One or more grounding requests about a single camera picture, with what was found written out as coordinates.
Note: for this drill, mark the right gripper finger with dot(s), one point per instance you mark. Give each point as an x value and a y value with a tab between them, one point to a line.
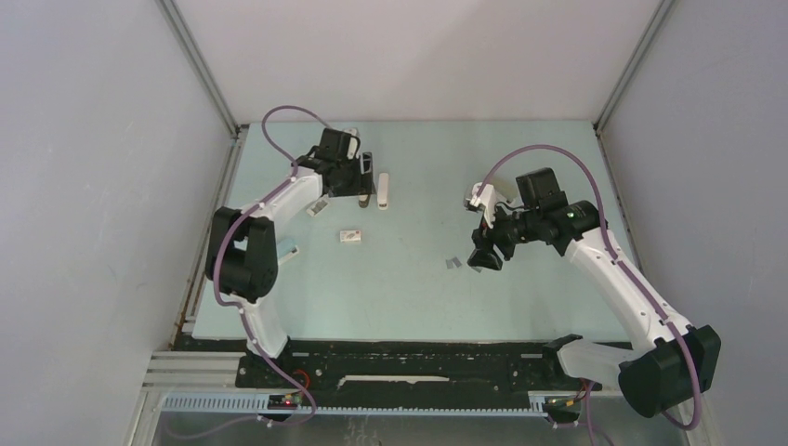
479	238
485	258

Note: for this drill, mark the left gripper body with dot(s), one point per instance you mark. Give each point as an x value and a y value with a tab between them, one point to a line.
349	183

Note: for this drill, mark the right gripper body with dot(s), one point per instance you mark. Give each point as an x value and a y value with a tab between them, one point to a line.
508	231

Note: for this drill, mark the white stapler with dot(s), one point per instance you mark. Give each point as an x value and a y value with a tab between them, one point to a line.
383	191

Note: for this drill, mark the light blue stapler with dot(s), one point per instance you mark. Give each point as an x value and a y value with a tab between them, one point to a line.
286	250

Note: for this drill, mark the beige stapler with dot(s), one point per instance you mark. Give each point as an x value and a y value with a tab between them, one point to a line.
504	187

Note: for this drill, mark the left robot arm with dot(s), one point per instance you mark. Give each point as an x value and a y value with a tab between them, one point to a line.
242	260

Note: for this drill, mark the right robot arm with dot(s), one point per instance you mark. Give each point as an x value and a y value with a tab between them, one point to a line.
668	360

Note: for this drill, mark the staple box with barcode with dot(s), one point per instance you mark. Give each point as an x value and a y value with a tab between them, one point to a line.
318	206

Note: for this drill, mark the white staple box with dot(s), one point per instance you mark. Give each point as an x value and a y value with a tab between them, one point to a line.
350	236

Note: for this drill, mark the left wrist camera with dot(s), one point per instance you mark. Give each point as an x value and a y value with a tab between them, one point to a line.
353	144

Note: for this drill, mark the left aluminium frame post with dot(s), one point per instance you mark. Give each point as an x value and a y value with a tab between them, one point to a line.
189	46

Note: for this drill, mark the aluminium frame post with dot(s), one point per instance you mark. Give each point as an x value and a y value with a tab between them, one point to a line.
189	46
642	48

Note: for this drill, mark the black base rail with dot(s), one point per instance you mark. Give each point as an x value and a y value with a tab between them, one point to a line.
411	375

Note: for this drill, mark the right aluminium frame post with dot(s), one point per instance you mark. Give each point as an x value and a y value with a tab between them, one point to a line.
642	48

